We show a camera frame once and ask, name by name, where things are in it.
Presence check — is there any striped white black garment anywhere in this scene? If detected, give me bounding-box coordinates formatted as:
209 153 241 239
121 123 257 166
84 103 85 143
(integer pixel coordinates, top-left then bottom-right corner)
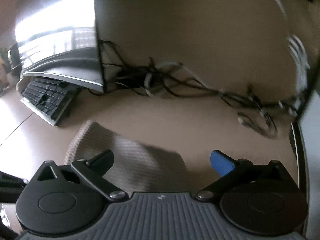
65 121 192 194

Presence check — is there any black cable bundle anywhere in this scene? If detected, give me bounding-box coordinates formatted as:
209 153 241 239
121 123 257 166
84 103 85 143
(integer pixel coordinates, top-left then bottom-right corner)
87 39 301 138

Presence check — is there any left computer monitor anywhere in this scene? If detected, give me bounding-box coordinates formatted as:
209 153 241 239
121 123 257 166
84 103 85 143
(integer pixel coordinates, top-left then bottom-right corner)
15 0 105 93

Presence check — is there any black keyboard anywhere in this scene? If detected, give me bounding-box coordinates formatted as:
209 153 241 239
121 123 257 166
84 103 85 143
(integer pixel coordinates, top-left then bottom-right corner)
22 77 81 126

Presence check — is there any right curved monitor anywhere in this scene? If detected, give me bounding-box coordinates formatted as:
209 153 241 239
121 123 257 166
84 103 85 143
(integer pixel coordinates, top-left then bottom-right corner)
290 86 319 239

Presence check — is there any white cable bundle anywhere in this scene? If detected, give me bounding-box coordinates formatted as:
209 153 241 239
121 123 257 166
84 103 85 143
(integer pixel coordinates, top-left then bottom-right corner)
260 0 312 116

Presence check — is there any white coiled cable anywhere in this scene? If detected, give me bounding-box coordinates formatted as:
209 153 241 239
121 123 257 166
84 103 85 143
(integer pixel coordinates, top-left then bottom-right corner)
143 61 186 97

